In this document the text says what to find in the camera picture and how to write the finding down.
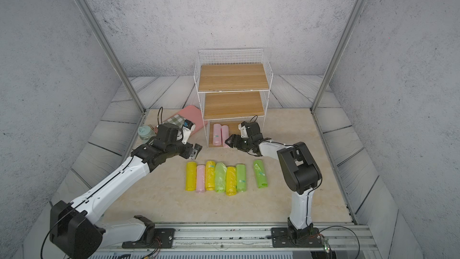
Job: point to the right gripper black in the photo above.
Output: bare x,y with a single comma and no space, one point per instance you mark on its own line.
236,143

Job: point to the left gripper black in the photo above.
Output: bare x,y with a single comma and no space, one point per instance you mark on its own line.
194,153

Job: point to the pink bag roll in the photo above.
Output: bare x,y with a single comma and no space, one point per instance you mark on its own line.
200,179
217,135
225,134

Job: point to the yellow bag roll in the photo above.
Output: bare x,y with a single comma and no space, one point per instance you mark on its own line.
231,181
210,175
191,176

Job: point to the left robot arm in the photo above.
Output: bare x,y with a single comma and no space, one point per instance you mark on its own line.
75,226

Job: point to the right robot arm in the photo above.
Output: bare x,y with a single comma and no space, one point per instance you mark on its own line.
300,172

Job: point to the green bag roll middle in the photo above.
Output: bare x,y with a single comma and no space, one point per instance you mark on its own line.
241,178

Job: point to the light green bag roll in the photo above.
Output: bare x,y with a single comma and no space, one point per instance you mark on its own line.
220,177

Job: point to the green checkered cloth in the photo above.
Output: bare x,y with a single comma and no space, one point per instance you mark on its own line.
176,119

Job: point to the pink tray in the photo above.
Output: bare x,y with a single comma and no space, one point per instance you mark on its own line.
191,113

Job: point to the green bag roll right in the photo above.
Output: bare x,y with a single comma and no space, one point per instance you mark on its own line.
260,174

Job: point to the mint green bottle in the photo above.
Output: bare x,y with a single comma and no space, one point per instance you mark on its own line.
145,132

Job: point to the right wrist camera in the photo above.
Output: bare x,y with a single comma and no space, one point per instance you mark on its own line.
242,129

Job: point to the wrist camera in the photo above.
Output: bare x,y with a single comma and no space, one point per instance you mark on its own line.
242,129
187,129

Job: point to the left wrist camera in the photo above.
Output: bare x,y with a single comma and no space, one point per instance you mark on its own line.
187,129

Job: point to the white wire wooden shelf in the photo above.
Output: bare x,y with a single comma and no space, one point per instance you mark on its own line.
233,85

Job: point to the aluminium mounting rail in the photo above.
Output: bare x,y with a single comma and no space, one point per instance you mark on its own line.
253,241

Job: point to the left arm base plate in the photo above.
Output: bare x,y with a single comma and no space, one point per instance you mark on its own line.
153,239

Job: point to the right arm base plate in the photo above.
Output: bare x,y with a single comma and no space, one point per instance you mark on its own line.
283,237

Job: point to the left aluminium frame post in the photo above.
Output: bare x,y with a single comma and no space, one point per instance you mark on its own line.
105,45

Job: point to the aluminium frame post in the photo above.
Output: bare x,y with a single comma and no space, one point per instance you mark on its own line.
105,45
340,48

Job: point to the right aluminium frame post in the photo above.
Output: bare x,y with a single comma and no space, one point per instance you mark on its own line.
340,48

